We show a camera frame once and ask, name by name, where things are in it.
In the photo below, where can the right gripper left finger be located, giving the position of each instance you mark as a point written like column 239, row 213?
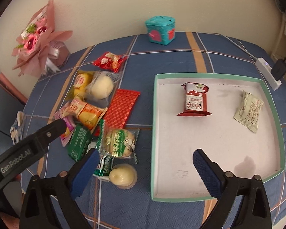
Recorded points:
column 38, row 210

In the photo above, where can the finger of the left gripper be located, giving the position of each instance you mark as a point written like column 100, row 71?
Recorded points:
column 39, row 141

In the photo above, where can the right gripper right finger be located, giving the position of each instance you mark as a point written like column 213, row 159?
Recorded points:
column 254, row 210

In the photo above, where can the green white biscuit packet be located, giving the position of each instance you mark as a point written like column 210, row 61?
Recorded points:
column 105, row 165

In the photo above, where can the pink swiss roll packet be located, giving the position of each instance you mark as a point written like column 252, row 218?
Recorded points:
column 70, row 125

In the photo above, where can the dark green snack packet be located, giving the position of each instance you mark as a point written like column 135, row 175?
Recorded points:
column 79, row 142

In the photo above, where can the white jelly pudding cup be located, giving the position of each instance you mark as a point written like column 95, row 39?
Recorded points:
column 124, row 176

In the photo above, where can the green striped bun packet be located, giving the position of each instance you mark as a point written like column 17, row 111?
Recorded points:
column 117, row 143

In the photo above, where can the orange swiss roll packet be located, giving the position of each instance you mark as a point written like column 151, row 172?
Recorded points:
column 87, row 114

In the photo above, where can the yellow cake roll packet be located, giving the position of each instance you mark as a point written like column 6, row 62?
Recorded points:
column 78, row 88

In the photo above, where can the red patterned packet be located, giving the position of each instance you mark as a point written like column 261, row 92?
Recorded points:
column 120, row 108

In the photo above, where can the cream white snack packet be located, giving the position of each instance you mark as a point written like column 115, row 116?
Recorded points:
column 248, row 112

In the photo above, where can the white bun clear bag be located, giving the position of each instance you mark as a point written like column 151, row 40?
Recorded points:
column 100, row 90

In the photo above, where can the red cartoon snack bag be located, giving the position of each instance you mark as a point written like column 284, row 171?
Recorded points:
column 110, row 61

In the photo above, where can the dark red snack packet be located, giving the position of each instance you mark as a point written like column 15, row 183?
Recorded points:
column 195, row 100

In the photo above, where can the blue plaid tablecloth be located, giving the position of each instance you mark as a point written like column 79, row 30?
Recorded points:
column 104, row 205

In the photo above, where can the green rimmed white tray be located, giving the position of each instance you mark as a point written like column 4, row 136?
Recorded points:
column 224, row 140

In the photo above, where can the pink flower bouquet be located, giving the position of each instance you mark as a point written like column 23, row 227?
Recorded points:
column 41, row 49

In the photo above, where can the white power strip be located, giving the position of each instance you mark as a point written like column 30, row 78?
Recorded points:
column 265, row 70

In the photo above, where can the black power adapter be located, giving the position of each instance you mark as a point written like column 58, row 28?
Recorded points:
column 279, row 69

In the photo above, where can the teal toy house box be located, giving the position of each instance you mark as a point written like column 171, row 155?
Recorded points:
column 161, row 29

